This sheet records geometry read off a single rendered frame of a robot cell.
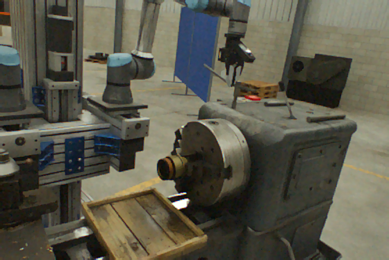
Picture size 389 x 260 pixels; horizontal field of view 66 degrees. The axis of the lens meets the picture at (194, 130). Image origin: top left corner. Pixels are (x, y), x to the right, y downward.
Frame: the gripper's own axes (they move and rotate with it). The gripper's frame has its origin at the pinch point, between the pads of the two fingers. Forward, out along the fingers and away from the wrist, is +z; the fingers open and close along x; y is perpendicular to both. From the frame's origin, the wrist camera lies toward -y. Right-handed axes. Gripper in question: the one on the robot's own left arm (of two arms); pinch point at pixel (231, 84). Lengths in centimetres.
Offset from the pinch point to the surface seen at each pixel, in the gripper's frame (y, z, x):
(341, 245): -5, 135, -154
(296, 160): -32.7, 22.1, -7.1
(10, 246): -16, 38, 83
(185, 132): -5.8, 16.9, 25.6
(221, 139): -21.5, 14.4, 22.0
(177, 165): -15.3, 24.5, 34.2
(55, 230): 1, 50, 69
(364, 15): 391, -143, -902
